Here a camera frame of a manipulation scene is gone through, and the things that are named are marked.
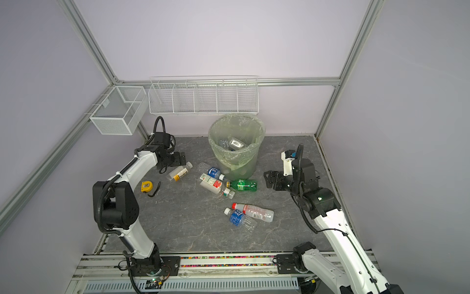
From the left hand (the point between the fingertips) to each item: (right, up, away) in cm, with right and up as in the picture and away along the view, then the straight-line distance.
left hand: (177, 162), depth 93 cm
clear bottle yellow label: (-1, -6, +6) cm, 8 cm away
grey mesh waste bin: (+29, +12, +7) cm, 32 cm away
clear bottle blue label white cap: (+19, -6, +4) cm, 20 cm away
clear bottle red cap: (+39, -23, -9) cm, 46 cm away
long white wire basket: (+12, +36, +6) cm, 39 cm away
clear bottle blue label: (+32, -25, -12) cm, 42 cm away
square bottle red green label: (+17, -11, -1) cm, 21 cm away
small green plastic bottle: (+34, -12, -1) cm, 36 cm away
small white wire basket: (-35, +28, +8) cm, 45 cm away
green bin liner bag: (+31, -1, -10) cm, 33 cm away
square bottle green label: (+30, +10, +9) cm, 33 cm away
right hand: (+46, -3, -20) cm, 50 cm away
